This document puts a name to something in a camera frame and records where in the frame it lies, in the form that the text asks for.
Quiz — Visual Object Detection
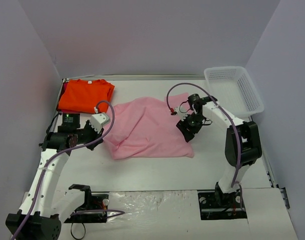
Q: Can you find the white plastic basket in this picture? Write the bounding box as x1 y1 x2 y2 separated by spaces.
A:
204 66 265 119

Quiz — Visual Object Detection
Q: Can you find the folded orange t shirt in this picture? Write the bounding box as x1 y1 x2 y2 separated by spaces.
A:
59 79 115 114

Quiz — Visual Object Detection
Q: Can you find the purple cable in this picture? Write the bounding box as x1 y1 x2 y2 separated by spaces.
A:
165 82 243 188
9 100 126 240

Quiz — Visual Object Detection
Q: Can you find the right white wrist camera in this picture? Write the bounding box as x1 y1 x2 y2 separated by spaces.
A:
172 106 190 122

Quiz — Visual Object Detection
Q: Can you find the thin black cable loop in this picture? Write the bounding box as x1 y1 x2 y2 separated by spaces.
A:
70 219 87 239

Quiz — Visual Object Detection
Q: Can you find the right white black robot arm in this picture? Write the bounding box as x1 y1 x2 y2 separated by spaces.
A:
172 94 262 207

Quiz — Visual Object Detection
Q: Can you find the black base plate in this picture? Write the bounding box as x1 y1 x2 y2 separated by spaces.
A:
64 192 109 224
197 190 248 221

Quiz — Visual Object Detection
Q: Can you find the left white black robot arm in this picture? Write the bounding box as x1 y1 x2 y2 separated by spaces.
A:
5 112 115 240

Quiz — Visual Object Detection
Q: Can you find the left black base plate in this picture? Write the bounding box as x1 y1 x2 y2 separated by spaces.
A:
64 192 109 224

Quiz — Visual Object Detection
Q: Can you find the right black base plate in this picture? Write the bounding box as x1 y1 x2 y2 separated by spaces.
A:
197 190 248 221

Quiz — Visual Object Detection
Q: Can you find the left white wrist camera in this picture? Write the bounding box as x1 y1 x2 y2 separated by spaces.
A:
89 112 111 133

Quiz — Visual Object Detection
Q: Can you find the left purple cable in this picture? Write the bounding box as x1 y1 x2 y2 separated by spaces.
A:
9 100 126 240

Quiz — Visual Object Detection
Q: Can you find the pink t shirt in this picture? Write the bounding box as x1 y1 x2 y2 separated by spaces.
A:
103 97 195 160

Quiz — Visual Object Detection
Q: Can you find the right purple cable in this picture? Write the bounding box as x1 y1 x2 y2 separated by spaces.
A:
165 82 243 188

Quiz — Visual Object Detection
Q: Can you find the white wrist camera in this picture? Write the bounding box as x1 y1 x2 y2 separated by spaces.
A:
89 112 111 133
172 106 190 122

